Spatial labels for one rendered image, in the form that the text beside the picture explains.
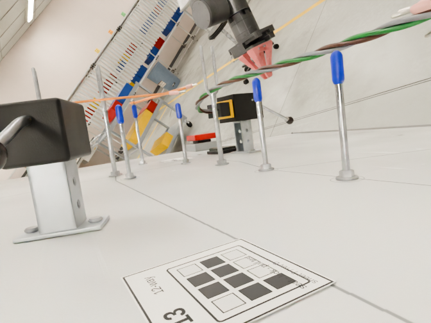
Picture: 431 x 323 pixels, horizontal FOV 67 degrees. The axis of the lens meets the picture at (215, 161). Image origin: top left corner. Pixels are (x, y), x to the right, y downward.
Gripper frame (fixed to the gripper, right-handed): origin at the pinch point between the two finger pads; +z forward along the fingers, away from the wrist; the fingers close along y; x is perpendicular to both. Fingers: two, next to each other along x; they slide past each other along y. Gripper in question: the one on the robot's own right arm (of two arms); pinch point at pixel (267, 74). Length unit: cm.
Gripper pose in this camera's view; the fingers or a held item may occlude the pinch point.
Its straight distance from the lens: 78.8
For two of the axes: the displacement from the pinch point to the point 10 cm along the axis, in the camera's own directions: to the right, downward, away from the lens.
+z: 4.6, 8.7, 1.8
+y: 5.2, -1.0, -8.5
